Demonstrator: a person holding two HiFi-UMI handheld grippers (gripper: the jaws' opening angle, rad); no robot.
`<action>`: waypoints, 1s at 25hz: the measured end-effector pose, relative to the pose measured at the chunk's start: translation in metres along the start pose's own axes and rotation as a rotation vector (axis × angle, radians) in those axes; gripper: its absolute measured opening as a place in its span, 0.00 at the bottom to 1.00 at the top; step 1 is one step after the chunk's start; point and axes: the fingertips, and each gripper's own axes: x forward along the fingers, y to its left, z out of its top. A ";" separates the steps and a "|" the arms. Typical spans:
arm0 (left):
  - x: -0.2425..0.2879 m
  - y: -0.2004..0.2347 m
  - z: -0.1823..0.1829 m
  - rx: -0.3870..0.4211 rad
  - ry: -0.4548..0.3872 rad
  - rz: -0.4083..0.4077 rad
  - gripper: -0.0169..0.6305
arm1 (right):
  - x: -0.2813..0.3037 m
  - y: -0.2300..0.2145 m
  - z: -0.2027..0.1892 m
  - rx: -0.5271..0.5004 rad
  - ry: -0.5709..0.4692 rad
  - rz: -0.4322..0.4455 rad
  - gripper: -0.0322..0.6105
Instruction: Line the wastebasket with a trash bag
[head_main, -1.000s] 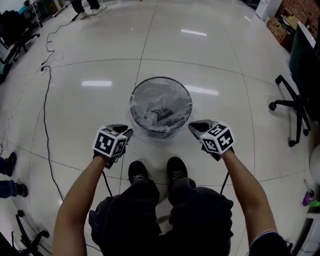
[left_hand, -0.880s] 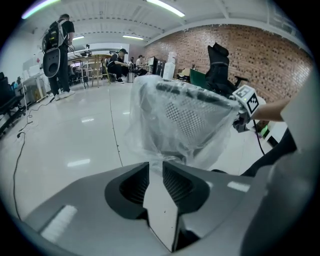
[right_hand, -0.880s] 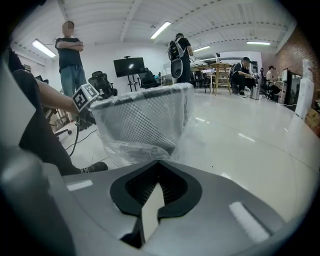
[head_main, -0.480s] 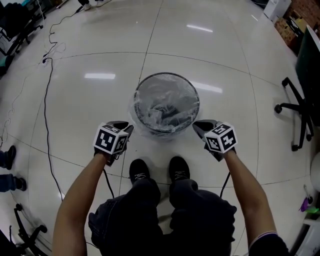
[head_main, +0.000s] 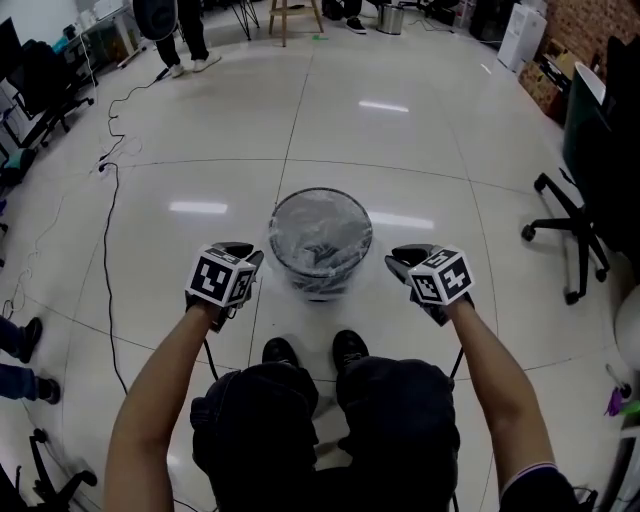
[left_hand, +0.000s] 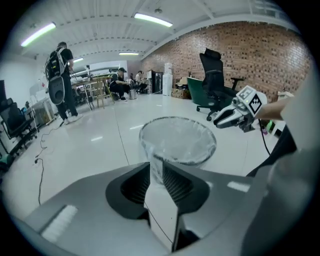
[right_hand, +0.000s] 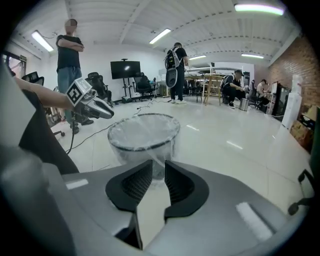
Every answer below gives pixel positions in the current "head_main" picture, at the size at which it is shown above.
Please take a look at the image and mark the white water dispenser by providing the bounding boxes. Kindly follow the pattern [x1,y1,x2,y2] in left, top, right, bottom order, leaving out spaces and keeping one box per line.
[497,3,549,75]

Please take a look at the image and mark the clear plastic bin bag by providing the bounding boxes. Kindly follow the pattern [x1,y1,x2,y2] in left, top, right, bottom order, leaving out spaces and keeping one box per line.
[262,187,381,304]

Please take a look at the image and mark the person's right shirt sleeve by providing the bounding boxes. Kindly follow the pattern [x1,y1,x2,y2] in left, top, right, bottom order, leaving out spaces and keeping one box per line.
[498,462,576,512]

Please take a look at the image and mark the person's right forearm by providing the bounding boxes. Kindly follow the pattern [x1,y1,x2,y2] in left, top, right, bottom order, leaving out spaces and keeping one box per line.
[442,302,557,494]

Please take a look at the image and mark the left hand-held gripper black cable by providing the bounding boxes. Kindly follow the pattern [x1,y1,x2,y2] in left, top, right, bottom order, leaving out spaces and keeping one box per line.
[202,337,220,381]

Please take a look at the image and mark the silver metal bin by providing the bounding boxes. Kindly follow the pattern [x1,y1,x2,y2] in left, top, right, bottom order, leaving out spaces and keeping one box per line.
[375,2,406,36]

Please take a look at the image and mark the brown cardboard box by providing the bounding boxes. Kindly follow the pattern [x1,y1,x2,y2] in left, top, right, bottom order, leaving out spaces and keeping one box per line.
[518,39,584,126]

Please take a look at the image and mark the black monitor on stand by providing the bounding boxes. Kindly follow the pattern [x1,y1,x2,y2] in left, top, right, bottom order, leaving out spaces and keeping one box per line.
[0,17,24,81]

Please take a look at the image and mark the white round seat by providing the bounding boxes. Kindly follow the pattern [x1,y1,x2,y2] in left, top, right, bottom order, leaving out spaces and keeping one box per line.
[614,287,640,371]

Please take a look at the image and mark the person's left black shoe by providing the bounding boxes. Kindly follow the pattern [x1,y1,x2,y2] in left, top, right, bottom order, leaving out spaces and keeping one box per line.
[262,337,300,369]

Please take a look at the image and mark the person's black trousers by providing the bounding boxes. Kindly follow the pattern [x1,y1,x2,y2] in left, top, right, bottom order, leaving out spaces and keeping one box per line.
[189,355,461,512]

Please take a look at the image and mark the long black floor cable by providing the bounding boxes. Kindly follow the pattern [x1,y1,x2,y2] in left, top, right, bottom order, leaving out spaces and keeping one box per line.
[97,67,171,396]

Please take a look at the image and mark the black office chair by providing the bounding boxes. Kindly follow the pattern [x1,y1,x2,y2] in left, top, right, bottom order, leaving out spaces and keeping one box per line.
[9,39,96,149]
[521,37,640,306]
[0,427,99,512]

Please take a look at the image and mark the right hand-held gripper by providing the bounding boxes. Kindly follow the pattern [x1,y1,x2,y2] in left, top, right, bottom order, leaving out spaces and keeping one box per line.
[383,243,476,327]

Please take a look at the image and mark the person's right black shoe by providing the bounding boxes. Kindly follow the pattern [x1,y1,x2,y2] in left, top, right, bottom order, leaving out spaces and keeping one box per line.
[332,328,370,374]

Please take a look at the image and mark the black wire-leg table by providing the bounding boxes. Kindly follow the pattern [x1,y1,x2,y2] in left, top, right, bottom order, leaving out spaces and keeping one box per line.
[232,0,261,41]

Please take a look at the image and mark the black adapter with cable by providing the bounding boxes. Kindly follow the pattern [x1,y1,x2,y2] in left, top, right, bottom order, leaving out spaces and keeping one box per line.
[572,484,601,512]

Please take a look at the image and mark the black mesh waste bin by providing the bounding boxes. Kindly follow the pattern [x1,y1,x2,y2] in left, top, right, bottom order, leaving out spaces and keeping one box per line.
[269,186,374,304]

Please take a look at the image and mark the person's black shoe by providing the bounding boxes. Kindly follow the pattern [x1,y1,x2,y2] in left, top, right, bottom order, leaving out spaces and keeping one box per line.
[332,328,370,374]
[262,337,300,369]

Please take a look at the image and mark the dark green tub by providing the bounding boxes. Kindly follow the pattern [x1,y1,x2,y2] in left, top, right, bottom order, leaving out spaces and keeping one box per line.
[562,62,609,171]

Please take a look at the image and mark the purple toy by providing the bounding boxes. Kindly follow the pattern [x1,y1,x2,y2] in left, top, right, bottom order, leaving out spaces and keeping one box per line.
[602,363,639,417]

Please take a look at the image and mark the person's left forearm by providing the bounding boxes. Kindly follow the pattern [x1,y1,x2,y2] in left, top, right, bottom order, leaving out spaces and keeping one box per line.
[103,299,224,512]

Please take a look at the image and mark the wooden stool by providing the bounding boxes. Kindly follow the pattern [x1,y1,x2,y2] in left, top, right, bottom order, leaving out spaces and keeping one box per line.
[267,0,325,49]

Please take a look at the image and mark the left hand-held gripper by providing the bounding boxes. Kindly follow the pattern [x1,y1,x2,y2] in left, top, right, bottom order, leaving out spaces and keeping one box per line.
[183,242,265,334]

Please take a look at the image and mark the black cabinet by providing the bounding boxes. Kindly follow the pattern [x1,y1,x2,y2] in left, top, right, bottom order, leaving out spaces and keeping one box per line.
[469,0,516,44]

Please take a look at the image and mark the white low shelf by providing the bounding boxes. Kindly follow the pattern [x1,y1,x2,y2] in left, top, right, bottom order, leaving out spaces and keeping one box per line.
[602,429,640,512]

